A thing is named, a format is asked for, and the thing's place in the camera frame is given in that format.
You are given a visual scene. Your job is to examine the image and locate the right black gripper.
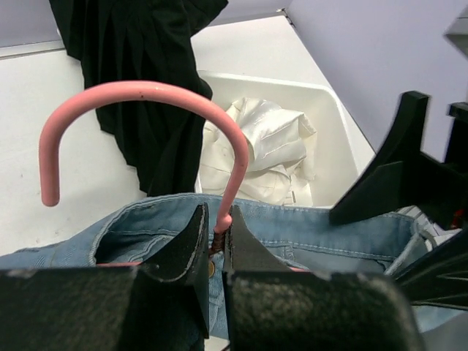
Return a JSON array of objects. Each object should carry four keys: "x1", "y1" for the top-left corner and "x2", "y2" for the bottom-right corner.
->
[{"x1": 329, "y1": 91, "x2": 467, "y2": 311}]

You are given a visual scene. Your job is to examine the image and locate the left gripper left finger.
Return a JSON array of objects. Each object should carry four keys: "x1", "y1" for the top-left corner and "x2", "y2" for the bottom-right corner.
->
[{"x1": 1, "y1": 205, "x2": 209, "y2": 350}]

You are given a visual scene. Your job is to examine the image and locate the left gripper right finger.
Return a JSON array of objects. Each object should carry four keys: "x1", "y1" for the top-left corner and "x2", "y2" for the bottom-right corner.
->
[{"x1": 222, "y1": 206, "x2": 425, "y2": 350}]

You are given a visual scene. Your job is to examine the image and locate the blue denim skirt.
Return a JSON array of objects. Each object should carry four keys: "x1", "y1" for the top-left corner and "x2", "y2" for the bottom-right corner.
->
[{"x1": 0, "y1": 192, "x2": 468, "y2": 351}]

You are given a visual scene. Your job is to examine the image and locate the white skirt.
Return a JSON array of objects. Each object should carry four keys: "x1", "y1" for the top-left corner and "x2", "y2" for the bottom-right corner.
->
[{"x1": 197, "y1": 98, "x2": 317, "y2": 207}]

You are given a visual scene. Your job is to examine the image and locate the pink wire hanger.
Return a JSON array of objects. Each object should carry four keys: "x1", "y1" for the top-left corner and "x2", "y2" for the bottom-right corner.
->
[{"x1": 39, "y1": 80, "x2": 304, "y2": 273}]

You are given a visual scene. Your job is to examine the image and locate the white plastic basket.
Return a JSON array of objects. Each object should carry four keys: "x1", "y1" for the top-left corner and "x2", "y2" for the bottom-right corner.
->
[{"x1": 201, "y1": 72, "x2": 374, "y2": 208}]

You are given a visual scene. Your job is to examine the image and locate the black garment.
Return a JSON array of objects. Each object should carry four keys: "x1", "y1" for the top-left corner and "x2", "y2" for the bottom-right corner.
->
[{"x1": 50, "y1": 1, "x2": 227, "y2": 197}]

